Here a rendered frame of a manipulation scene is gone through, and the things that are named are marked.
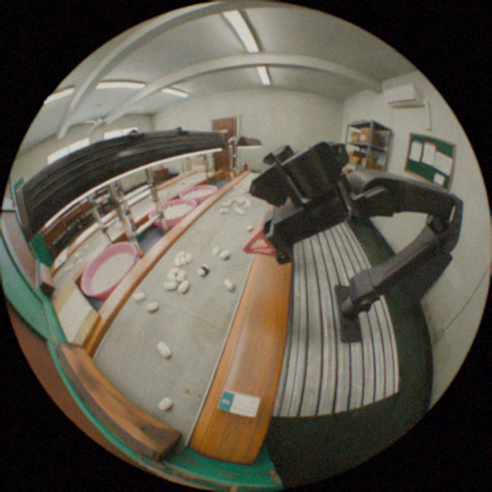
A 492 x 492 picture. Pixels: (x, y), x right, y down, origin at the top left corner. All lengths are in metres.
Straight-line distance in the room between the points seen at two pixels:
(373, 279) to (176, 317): 0.47
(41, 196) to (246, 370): 0.39
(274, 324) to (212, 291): 0.18
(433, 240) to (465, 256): 1.56
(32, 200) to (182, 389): 0.37
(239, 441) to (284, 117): 5.39
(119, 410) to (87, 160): 0.36
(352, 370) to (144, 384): 0.48
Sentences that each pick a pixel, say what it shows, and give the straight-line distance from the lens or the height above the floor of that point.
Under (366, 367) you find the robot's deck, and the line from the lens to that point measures 0.51.
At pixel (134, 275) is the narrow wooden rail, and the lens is 0.49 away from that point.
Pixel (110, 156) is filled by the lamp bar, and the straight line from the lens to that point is 0.27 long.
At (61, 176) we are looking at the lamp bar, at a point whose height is 1.08.
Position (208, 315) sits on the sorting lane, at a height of 0.74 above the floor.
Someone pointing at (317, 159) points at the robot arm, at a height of 1.04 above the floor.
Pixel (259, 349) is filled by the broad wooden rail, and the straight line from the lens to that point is 0.29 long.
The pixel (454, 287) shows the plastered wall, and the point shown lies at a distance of 1.96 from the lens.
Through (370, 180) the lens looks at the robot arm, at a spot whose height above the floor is 1.04.
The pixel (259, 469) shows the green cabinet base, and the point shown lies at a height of 0.77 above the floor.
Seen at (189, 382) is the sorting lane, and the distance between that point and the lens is 0.33.
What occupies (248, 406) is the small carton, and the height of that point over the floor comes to 0.78.
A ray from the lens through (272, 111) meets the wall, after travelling 5.25.
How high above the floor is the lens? 1.05
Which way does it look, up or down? 40 degrees down
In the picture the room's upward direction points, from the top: straight up
